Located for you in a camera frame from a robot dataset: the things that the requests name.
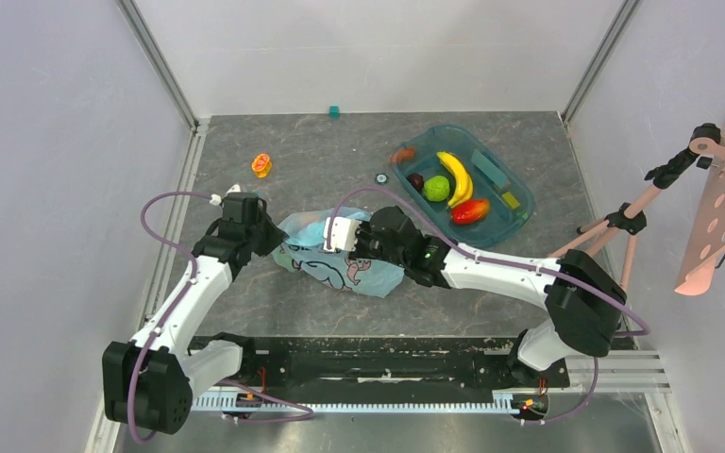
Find teal plastic bin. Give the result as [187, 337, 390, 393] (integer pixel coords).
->
[390, 126, 535, 248]

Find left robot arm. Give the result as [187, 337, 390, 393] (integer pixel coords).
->
[102, 190, 286, 444]

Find pink music stand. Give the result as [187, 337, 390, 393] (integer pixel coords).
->
[547, 56, 725, 331]

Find red fake mango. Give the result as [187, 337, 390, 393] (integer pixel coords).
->
[451, 199, 490, 226]

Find yellow fake banana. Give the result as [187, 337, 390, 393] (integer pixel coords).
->
[436, 151, 474, 209]

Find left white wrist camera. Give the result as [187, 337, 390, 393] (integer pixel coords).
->
[209, 184, 243, 207]

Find light blue plastic bag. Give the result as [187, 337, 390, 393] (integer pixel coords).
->
[272, 210, 404, 298]

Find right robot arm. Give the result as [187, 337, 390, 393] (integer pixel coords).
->
[330, 207, 626, 385]

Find yellow orange toy block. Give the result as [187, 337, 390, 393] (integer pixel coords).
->
[251, 153, 273, 178]

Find teal rectangular block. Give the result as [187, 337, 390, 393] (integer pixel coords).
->
[471, 150, 510, 189]

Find yellow small block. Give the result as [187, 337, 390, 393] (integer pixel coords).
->
[501, 192, 521, 210]

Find green fake fruit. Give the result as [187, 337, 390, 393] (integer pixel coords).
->
[422, 176, 451, 202]

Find white cable tray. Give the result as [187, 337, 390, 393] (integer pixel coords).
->
[191, 387, 548, 416]

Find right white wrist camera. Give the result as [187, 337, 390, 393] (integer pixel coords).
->
[323, 217, 362, 253]

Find orange curved toy piece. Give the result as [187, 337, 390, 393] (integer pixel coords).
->
[389, 146, 416, 165]

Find dark brown fake fruit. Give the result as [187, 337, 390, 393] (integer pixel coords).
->
[406, 173, 425, 193]

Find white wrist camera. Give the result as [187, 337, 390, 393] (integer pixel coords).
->
[209, 184, 243, 207]
[323, 217, 362, 253]

